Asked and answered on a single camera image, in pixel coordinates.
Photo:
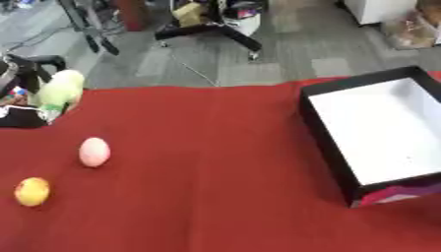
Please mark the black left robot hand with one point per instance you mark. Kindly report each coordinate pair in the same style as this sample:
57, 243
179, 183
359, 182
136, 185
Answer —
23, 69

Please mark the green soft toy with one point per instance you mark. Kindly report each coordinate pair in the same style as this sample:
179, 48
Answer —
59, 90

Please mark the black box with white inside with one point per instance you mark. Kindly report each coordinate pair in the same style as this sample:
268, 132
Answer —
379, 131

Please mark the black tripod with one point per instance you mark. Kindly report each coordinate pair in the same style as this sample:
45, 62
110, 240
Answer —
92, 31

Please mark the pink toy egg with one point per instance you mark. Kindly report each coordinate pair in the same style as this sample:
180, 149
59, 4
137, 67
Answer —
95, 152

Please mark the yellow toy fruit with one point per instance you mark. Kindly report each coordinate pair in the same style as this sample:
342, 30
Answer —
31, 191

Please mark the black wheeled stand base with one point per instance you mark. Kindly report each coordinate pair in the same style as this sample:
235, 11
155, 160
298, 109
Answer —
229, 31

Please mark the white cabinet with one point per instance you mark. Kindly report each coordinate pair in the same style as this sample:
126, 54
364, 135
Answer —
379, 11

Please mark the clear plastic bag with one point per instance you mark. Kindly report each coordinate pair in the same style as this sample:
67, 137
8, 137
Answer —
414, 31

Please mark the brown post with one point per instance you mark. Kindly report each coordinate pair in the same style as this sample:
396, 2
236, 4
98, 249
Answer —
132, 14

